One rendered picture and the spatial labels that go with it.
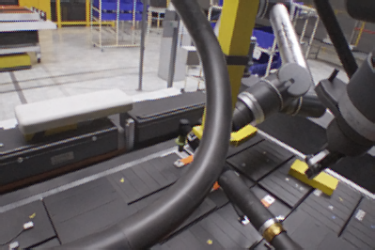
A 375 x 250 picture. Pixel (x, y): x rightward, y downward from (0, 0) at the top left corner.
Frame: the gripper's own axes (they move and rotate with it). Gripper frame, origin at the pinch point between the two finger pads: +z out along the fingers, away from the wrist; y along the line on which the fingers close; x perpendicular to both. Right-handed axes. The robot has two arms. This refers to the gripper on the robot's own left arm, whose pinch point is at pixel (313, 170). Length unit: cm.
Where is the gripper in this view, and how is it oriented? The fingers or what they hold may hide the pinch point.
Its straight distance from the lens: 53.5
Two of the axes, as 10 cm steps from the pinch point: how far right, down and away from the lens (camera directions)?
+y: 9.1, -2.5, 3.4
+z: -1.2, 6.2, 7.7
